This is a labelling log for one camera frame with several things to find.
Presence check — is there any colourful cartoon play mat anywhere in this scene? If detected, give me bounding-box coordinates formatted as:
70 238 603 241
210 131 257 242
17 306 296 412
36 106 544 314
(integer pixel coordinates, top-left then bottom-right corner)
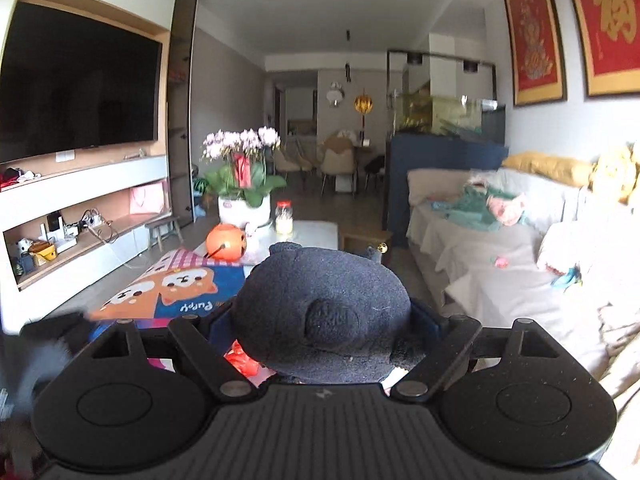
89 248 245 340

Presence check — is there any grey covered sofa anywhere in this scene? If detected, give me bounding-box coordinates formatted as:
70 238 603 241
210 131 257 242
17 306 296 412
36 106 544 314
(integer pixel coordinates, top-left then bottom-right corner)
404 164 640 411

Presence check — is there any small wooden stool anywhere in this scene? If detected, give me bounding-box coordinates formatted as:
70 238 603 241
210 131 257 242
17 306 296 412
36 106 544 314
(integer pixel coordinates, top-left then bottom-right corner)
144 216 183 252

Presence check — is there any black plush toy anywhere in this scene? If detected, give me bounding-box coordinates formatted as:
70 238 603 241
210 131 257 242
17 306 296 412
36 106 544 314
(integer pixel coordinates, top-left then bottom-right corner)
231 242 425 384

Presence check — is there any red framed wall picture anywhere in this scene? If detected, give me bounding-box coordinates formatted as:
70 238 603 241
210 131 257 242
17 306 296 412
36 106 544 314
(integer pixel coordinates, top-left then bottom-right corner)
503 0 567 107

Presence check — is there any orange pumpkin bucket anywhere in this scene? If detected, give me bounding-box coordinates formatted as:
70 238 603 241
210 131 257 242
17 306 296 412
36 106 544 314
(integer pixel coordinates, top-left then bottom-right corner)
205 223 247 262

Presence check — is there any pink orchid potted plant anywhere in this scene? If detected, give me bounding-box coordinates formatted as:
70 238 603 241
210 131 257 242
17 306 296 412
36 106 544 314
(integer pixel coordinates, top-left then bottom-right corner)
202 126 286 229

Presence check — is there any beige dining chair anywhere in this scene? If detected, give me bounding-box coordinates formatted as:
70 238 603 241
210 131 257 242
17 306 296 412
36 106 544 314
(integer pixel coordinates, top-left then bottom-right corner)
320 134 357 195

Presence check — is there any yellow pillow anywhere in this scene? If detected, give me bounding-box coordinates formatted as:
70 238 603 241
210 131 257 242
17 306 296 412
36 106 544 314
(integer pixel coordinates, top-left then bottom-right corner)
501 152 593 188

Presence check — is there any clear jar red lid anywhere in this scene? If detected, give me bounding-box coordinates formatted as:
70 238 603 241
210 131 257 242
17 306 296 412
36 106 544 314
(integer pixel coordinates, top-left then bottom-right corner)
274 200 294 236

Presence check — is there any white tv shelf unit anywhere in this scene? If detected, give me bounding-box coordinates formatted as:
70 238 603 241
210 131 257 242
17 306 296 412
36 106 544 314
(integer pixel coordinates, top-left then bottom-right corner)
1 156 170 333

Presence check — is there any yellow duck plush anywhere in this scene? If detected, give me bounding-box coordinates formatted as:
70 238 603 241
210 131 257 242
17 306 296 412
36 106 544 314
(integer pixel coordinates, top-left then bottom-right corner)
589 144 639 205

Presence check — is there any wooden side table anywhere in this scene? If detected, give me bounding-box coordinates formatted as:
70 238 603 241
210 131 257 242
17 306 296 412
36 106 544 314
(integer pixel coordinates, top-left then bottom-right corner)
340 226 393 266

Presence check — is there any dark blue cabinet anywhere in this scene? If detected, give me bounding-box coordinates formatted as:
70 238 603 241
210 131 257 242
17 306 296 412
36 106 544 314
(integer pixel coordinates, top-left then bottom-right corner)
382 133 509 247

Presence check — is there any pink paper bag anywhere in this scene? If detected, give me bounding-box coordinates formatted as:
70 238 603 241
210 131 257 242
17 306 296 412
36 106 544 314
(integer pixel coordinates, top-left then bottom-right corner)
129 182 165 214

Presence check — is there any glass fish tank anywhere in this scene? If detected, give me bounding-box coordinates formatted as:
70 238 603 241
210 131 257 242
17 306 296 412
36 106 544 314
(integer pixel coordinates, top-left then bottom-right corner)
386 49 506 145

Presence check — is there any green clothing on sofa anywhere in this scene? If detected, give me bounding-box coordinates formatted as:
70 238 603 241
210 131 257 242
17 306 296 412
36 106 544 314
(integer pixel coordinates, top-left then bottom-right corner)
431 184 525 232

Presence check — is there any black television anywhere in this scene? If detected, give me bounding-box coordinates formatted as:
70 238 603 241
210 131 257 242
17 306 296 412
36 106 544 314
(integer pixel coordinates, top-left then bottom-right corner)
0 2 162 162

